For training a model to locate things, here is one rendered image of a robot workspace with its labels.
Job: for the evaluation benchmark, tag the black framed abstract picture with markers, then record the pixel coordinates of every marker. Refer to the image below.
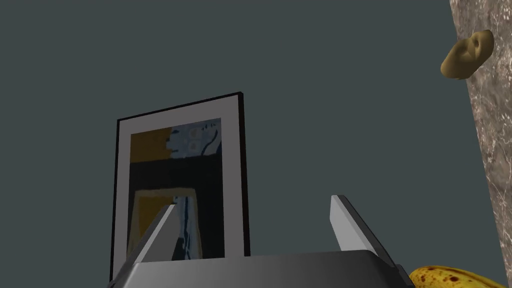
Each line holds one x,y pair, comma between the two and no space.
182,160

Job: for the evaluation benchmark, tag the tan bread roll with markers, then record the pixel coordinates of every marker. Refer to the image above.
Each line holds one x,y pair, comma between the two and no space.
466,56

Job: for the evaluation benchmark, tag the yellow spotted banana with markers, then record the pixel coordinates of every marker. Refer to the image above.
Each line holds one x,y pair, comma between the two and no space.
452,277

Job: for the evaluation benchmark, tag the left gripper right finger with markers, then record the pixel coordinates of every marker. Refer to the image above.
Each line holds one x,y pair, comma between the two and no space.
352,230

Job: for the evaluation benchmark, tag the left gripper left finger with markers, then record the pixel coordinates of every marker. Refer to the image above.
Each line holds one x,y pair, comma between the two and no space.
158,236

